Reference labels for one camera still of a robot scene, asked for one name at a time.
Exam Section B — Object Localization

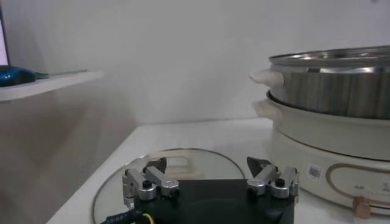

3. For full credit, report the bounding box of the cream electric cooker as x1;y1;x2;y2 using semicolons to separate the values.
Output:
252;91;390;219

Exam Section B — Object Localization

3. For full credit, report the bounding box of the blue computer mouse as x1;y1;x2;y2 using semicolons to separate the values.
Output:
0;65;37;88

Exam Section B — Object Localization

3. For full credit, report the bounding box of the stainless steel steamer basket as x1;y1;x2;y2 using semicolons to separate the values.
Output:
249;45;390;120

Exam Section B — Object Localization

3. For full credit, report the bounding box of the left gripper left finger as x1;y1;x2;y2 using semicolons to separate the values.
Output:
121;156;181;208

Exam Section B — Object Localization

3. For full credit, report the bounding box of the white side table with laptop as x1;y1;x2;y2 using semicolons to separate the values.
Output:
0;71;104;104

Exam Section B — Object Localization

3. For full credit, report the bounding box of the round glass lid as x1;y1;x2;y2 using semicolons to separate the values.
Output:
93;148;246;224

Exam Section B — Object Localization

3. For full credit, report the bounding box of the laptop screen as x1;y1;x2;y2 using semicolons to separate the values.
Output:
0;5;12;66

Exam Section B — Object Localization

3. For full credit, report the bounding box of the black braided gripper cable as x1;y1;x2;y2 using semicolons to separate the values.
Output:
100;209;155;224

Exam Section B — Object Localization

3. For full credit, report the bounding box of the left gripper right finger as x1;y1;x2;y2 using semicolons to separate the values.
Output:
246;156;301;204

